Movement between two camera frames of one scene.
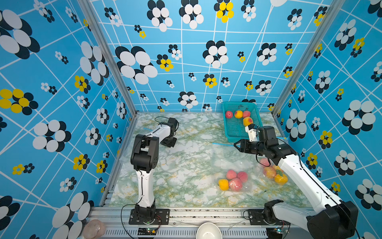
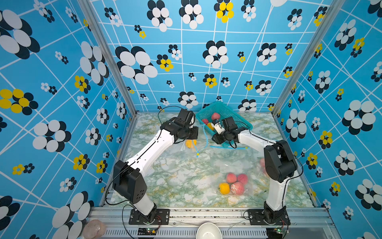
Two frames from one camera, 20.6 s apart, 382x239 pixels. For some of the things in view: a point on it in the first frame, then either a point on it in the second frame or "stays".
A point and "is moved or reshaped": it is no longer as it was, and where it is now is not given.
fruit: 242,176 stays
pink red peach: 264,161 stays
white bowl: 209,230 stays
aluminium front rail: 184,223 stays
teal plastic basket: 235,128 -> 224,111
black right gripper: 244,144 -> 217,139
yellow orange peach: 224,184 is moved or reshaped
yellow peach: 238,114 -> 210,126
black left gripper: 172,144 -> 195,135
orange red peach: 247,121 -> 190,143
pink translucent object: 94,229 stays
